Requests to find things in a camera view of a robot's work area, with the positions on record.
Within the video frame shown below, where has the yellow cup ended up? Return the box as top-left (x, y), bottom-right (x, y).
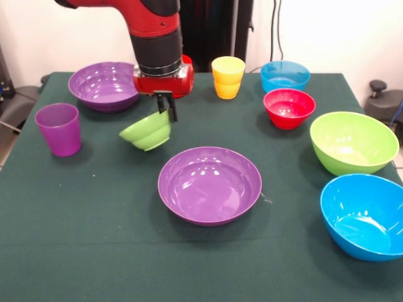
top-left (211, 56), bottom-right (246, 100)

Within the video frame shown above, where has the large green bowl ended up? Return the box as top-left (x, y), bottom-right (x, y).
top-left (309, 111), bottom-right (400, 177)

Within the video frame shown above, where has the small blue bowl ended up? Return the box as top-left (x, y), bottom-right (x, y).
top-left (259, 60), bottom-right (312, 94)

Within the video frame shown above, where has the black wall cable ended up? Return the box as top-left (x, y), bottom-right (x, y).
top-left (270, 0), bottom-right (276, 63)
top-left (276, 0), bottom-right (284, 61)

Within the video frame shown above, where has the dark green tablecloth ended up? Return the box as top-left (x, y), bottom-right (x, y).
top-left (0, 71), bottom-right (403, 302)

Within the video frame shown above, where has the large purple bowl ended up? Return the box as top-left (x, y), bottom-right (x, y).
top-left (157, 146), bottom-right (263, 227)
top-left (67, 61), bottom-right (141, 113)

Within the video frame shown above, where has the large blue bowl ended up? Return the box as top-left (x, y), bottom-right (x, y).
top-left (319, 173), bottom-right (403, 262)

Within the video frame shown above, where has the small red bowl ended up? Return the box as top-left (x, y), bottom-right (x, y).
top-left (263, 88), bottom-right (317, 131)

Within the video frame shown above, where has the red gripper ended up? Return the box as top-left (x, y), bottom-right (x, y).
top-left (132, 62), bottom-right (195, 123)

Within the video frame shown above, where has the purple cup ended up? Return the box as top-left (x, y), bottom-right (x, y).
top-left (34, 103), bottom-right (82, 158)

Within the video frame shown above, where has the small green bowl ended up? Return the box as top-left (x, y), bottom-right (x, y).
top-left (118, 111), bottom-right (173, 152)

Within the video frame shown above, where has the dark grey equipment base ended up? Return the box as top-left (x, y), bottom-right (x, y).
top-left (364, 79), bottom-right (403, 124)
top-left (0, 84), bottom-right (43, 135)

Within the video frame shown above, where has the black equipment rack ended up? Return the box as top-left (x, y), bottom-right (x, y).
top-left (0, 43), bottom-right (16, 104)

